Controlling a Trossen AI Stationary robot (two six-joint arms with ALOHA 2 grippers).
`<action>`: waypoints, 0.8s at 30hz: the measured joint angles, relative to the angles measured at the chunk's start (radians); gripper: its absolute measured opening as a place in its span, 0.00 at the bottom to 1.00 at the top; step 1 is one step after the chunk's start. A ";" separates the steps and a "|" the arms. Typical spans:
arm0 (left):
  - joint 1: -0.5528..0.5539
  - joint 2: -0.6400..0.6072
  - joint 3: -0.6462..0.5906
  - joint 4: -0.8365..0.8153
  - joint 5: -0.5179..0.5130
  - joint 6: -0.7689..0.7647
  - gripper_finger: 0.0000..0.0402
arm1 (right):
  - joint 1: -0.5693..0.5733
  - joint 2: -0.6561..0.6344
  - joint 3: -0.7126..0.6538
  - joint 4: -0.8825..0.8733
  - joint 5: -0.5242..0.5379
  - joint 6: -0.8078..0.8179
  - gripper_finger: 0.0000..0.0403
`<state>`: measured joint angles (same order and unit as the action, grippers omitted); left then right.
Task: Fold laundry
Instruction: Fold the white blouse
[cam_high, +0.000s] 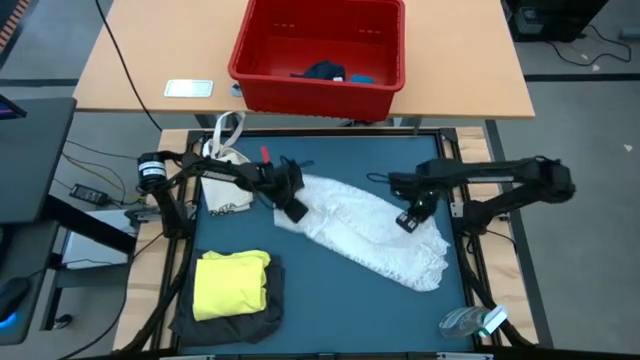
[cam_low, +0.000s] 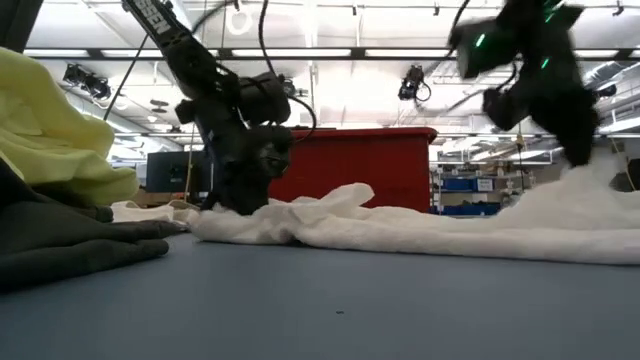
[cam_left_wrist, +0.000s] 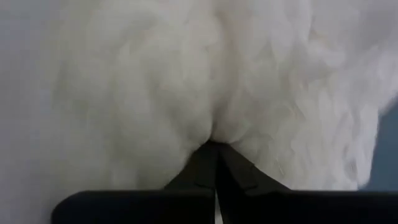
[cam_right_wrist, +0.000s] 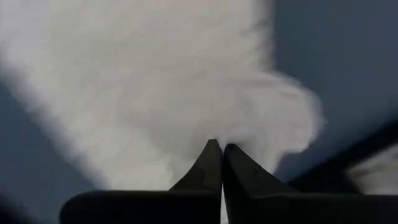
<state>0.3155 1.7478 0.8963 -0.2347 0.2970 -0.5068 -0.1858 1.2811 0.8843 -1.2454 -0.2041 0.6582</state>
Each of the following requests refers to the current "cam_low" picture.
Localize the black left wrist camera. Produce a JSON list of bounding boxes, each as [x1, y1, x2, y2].
[[238, 72, 292, 126]]

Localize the yellow hanging cord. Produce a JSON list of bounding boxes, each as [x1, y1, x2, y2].
[[183, 122, 197, 201], [515, 122, 526, 166]]

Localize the black hanging cable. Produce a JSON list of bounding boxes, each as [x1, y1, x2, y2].
[[102, 34, 151, 122]]

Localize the yellow t-shirt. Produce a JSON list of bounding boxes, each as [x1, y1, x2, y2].
[[0, 46, 141, 207]]

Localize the white cloth garment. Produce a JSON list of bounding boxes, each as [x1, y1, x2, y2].
[[185, 149, 640, 266]]

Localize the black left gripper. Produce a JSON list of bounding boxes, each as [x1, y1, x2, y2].
[[197, 114, 294, 215]]

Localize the blue storage bins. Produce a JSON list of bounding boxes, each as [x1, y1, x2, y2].
[[439, 177, 501, 217]]

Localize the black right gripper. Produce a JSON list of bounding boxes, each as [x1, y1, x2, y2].
[[484, 74, 600, 167]]

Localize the black ceiling spotlight cluster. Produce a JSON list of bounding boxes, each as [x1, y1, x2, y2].
[[62, 63, 112, 101]]

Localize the red plastic bin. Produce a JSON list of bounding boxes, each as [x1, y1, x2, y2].
[[269, 126, 439, 214]]

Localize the black overhead camera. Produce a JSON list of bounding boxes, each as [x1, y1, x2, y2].
[[398, 64, 432, 102]]

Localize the black flat screen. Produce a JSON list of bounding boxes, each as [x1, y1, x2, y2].
[[145, 150, 214, 194]]

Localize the dark grey shorts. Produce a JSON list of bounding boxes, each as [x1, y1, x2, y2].
[[0, 158, 184, 291]]

